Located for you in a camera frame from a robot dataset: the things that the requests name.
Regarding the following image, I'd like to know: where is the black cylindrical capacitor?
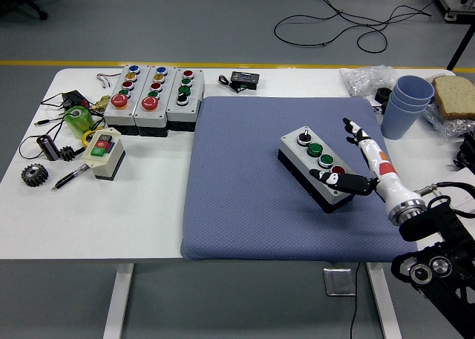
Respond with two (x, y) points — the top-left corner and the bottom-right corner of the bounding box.
(36, 134), (60, 162)

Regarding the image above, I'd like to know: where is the red and white wire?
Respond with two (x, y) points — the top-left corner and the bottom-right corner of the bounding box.
(95, 71), (123, 90)

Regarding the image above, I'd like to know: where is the blue plastic cup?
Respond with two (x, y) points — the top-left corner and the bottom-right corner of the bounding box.
(391, 90), (433, 112)
(394, 75), (435, 106)
(380, 96), (428, 140)

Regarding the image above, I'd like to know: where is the slice of bread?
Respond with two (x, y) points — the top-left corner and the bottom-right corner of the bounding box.
(432, 75), (475, 120)

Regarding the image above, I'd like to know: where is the white table leg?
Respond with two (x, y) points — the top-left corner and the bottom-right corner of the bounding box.
(102, 263), (135, 339)
(365, 261), (404, 339)

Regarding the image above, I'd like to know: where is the large steel gear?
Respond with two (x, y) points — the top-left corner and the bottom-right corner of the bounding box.
(21, 162), (50, 187)

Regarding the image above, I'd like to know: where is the black cable with barrel plug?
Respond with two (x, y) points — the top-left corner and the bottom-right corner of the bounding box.
(18, 92), (107, 160)

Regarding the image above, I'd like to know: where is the brass fitting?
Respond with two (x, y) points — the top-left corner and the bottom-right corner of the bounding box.
(91, 95), (111, 113)

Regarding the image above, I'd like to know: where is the black power module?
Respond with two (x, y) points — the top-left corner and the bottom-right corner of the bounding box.
(61, 90), (90, 112)

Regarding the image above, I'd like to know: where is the black floor cable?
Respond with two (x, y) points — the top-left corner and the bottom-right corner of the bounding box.
(273, 0), (433, 53)

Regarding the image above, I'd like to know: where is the translucent green tape roll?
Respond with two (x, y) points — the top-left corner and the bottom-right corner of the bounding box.
(63, 106), (96, 139)

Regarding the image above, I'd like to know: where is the clear bubble wrap bag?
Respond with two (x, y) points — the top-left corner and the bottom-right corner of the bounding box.
(340, 65), (400, 97)

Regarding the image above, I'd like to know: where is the black pen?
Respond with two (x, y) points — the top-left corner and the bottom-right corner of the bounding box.
(50, 163), (91, 191)

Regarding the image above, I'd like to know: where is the grey four-button control box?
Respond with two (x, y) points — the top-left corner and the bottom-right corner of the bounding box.
(277, 125), (367, 214)
(166, 68), (206, 133)

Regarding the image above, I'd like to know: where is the grey five-button control box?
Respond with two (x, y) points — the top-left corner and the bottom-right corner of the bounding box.
(133, 65), (178, 138)
(102, 64), (152, 136)

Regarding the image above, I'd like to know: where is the black device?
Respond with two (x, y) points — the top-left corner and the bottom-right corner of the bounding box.
(453, 131), (475, 171)

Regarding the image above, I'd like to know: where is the blue-grey quilted mat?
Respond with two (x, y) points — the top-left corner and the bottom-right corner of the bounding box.
(180, 96), (419, 263)

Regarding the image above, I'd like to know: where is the thin black power cable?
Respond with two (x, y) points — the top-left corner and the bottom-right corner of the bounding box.
(348, 261), (361, 339)

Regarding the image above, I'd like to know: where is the metal floor outlet box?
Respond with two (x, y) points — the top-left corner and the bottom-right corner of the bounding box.
(322, 266), (358, 297)

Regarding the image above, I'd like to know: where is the metal frame cart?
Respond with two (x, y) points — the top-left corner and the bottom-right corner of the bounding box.
(424, 0), (475, 23)

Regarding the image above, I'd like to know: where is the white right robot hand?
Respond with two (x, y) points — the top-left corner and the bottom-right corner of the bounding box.
(309, 117), (420, 214)

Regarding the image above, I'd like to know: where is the black round part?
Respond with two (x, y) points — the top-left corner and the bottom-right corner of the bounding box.
(373, 88), (393, 105)

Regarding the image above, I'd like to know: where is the clear plastic bag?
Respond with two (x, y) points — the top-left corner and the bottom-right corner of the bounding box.
(422, 101), (475, 142)

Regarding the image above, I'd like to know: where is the white paper sheet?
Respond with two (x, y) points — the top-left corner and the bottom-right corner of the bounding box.
(454, 166), (475, 214)

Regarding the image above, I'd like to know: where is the black digital panel meter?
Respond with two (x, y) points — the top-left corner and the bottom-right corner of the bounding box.
(217, 70), (261, 94)

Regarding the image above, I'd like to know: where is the cream red-green switch box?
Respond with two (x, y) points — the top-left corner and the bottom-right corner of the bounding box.
(82, 127), (126, 181)

